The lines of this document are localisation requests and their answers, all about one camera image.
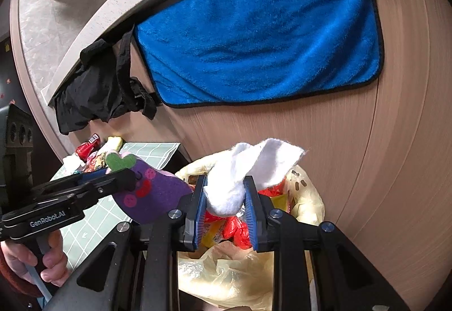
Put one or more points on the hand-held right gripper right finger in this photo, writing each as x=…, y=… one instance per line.
x=251, y=215

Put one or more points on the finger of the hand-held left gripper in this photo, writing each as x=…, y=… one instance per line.
x=116, y=182
x=95, y=175

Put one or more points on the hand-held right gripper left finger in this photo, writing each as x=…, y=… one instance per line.
x=198, y=212

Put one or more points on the colourful small wrapper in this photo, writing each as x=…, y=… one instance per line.
x=95, y=162

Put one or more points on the red plastic bag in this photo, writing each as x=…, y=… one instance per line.
x=235, y=229

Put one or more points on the white tissue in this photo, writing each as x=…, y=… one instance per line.
x=247, y=162
x=72, y=162

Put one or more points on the red printed wrapper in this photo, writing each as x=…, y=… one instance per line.
x=86, y=148

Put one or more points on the gold foil wrapper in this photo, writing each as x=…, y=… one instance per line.
x=114, y=144

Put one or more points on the purple felt eggplant toy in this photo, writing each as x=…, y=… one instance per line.
x=162, y=194

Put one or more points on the yellow trash bag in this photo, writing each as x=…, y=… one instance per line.
x=219, y=268

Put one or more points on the person's left hand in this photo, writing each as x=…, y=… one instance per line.
x=53, y=263

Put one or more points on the green checked tablecloth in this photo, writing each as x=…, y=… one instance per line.
x=155, y=152

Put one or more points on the black hanging cloth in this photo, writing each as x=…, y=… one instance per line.
x=95, y=92

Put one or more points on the black refrigerator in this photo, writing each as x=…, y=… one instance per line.
x=9, y=64

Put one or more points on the blue towel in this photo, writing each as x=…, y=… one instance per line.
x=254, y=49

